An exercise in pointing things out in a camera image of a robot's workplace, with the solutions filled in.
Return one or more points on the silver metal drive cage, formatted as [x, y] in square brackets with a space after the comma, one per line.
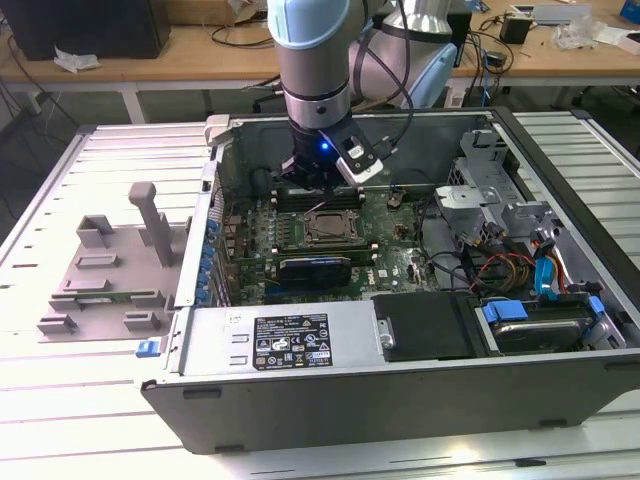
[467, 196]

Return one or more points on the black power adapter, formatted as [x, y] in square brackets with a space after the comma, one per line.
[496, 59]

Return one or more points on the crumpled white tissue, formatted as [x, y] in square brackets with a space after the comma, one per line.
[75, 60]

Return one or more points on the grey tray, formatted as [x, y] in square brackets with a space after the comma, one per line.
[560, 15]

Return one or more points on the hard disk in blue carrier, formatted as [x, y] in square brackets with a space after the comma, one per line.
[540, 335]

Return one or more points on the blue card retention clip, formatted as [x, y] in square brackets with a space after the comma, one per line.
[205, 263]
[200, 295]
[213, 228]
[208, 249]
[201, 277]

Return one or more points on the white flat box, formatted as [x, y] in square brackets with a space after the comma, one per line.
[625, 42]

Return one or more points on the black and grey PC case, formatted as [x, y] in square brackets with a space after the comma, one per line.
[350, 410]

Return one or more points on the green RAM stick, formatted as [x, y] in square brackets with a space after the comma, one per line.
[105, 300]

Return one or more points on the black plastic shroud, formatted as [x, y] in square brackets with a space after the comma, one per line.
[425, 325]

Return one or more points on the round coin cell battery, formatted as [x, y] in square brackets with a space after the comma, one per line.
[394, 201]

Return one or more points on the grey parts rack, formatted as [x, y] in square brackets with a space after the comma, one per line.
[130, 280]

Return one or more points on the blue case latch tab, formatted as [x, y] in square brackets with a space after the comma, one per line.
[146, 349]

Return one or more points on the clear plastic wrap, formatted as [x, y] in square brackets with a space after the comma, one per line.
[575, 32]

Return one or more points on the thin metal locking lever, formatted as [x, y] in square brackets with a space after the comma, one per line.
[317, 207]

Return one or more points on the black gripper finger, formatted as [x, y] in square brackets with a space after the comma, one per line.
[292, 170]

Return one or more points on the grey power supply with label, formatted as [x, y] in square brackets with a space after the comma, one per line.
[215, 340]

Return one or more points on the wooden desk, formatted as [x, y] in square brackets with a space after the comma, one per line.
[200, 65]

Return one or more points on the green motherboard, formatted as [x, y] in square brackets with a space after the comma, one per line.
[390, 240]

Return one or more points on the black computer tower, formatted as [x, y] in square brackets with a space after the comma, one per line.
[90, 25]

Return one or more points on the silver square CPU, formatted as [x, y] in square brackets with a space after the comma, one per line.
[331, 227]

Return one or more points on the tall black box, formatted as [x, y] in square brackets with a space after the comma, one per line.
[462, 35]

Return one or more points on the small black box device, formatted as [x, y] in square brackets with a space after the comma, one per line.
[515, 30]

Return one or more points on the brown cardboard box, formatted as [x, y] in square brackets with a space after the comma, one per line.
[245, 11]

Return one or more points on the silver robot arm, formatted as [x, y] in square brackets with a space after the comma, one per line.
[310, 60]

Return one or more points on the black graphics card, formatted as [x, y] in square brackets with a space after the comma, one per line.
[315, 272]

